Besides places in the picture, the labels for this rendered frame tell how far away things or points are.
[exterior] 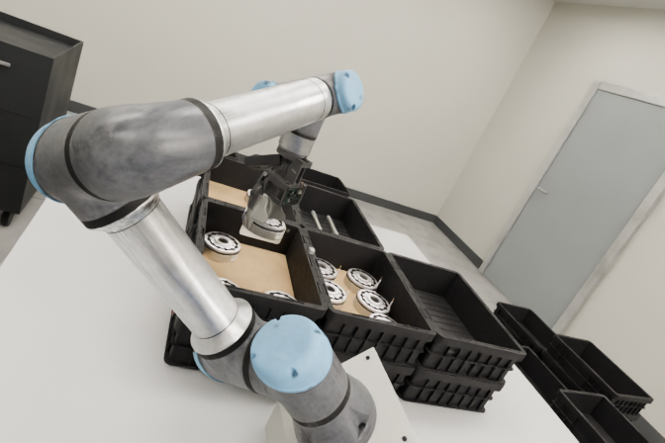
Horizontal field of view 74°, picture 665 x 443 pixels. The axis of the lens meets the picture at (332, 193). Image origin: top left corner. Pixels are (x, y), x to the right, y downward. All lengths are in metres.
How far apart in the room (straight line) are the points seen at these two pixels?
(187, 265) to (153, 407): 0.38
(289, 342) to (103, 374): 0.44
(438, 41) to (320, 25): 1.27
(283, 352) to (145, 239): 0.26
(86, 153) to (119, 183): 0.05
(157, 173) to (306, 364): 0.35
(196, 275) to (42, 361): 0.43
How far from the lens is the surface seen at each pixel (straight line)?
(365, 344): 1.11
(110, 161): 0.53
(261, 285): 1.17
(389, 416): 0.86
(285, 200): 0.99
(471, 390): 1.37
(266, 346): 0.73
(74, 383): 1.02
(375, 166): 4.97
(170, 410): 1.00
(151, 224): 0.66
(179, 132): 0.53
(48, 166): 0.63
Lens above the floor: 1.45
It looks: 17 degrees down
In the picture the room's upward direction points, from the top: 25 degrees clockwise
